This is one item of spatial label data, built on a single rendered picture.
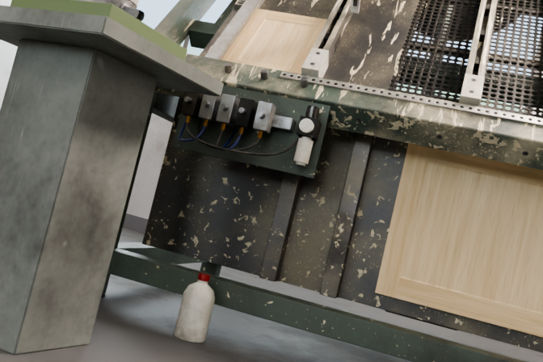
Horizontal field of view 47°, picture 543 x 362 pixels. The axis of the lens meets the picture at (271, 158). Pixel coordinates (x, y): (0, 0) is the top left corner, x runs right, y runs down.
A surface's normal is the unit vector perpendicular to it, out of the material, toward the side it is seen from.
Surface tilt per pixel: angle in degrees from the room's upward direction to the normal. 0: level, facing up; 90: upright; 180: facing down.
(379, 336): 90
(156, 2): 90
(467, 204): 90
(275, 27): 50
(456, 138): 140
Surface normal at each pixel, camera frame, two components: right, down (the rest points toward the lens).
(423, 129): -0.33, 0.65
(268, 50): -0.03, -0.73
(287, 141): -0.23, -0.13
